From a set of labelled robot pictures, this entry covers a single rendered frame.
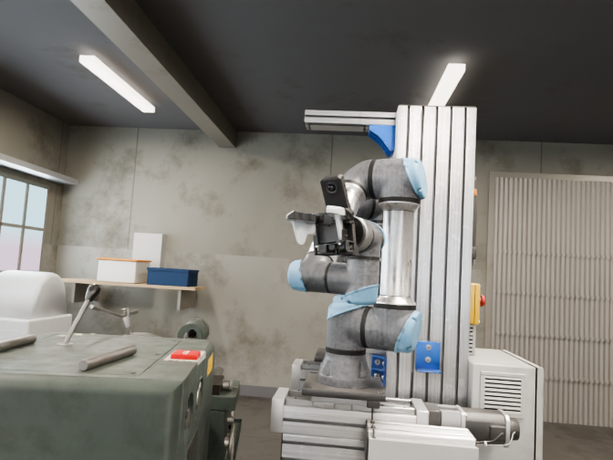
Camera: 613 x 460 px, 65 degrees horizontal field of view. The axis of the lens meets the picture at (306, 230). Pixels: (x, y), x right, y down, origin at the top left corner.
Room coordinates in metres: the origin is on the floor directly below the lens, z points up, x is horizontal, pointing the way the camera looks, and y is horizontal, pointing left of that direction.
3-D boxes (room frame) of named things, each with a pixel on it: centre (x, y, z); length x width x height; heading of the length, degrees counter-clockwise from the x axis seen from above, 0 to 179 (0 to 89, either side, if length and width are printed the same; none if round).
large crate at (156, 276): (5.36, 1.43, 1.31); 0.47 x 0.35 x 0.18; 85
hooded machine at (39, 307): (4.50, 2.55, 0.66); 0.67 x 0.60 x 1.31; 177
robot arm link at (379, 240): (1.12, -0.14, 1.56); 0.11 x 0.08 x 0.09; 154
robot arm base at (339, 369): (1.42, -0.13, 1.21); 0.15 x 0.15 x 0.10
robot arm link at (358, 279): (1.13, -0.12, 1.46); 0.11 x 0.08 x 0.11; 64
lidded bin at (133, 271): (5.41, 2.00, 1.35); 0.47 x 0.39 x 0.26; 85
